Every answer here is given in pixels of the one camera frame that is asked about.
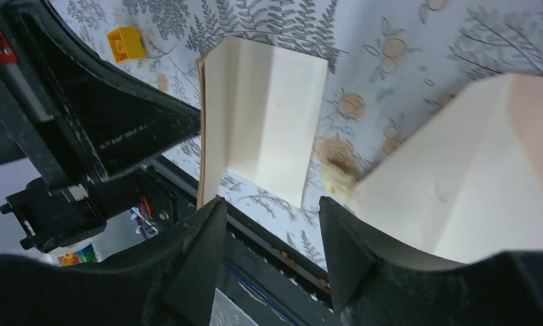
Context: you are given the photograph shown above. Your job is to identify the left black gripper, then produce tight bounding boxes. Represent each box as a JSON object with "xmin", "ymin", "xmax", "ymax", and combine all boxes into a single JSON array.
[{"xmin": 0, "ymin": 1, "xmax": 200, "ymax": 188}]

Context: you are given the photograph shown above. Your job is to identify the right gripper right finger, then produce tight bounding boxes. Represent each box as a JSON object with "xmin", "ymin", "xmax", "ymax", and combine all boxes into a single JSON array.
[{"xmin": 319, "ymin": 196, "xmax": 543, "ymax": 325}]

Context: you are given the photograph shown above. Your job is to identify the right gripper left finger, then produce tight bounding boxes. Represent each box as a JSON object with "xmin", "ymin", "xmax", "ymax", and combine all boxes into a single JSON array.
[{"xmin": 0, "ymin": 197, "xmax": 227, "ymax": 325}]

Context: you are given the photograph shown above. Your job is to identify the beige lined letter paper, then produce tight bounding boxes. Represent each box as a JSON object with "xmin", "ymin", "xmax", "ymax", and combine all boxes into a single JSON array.
[{"xmin": 197, "ymin": 37, "xmax": 328, "ymax": 207}]

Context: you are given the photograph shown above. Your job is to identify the tan paper envelope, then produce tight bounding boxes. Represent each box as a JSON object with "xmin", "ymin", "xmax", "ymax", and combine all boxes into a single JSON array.
[{"xmin": 348, "ymin": 73, "xmax": 543, "ymax": 263}]

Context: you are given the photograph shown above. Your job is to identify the orange square toy brick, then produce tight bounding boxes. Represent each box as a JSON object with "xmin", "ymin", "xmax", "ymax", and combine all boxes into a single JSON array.
[{"xmin": 107, "ymin": 26, "xmax": 147, "ymax": 64}]

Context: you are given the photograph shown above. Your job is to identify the cream chess knight piece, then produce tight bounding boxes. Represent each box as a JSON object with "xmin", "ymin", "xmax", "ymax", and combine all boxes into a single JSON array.
[{"xmin": 320, "ymin": 162, "xmax": 358, "ymax": 203}]

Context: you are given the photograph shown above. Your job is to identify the floral patterned table mat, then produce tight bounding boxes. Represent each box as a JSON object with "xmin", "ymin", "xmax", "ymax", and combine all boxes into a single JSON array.
[{"xmin": 53, "ymin": 1, "xmax": 543, "ymax": 268}]

